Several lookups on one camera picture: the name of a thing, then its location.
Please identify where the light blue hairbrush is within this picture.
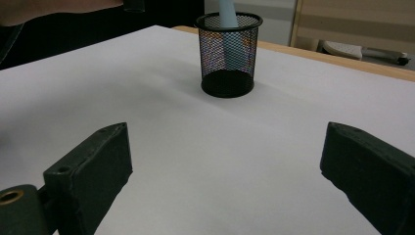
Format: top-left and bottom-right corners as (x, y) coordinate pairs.
(217, 0), (241, 71)

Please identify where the black mesh pen holder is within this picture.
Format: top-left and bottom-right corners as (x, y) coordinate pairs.
(195, 11), (264, 99)

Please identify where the wooden desk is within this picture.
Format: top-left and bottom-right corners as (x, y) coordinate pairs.
(289, 0), (415, 55)

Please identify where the grey object on shelf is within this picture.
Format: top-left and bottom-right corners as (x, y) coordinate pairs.
(321, 39), (411, 67)

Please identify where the white table cover sheet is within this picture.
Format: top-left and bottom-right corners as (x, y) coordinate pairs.
(0, 24), (415, 235)

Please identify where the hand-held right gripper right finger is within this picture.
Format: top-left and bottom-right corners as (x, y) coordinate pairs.
(319, 120), (415, 235)

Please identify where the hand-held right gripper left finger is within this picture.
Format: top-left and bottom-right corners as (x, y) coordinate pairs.
(42, 121), (134, 235)

